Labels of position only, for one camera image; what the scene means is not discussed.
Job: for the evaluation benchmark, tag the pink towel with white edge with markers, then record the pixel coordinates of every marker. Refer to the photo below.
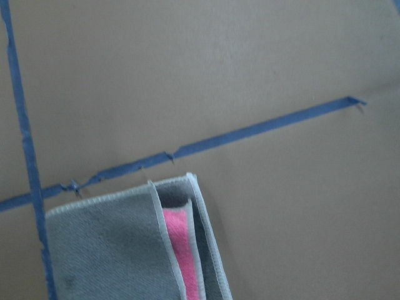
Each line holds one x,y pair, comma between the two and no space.
149,242

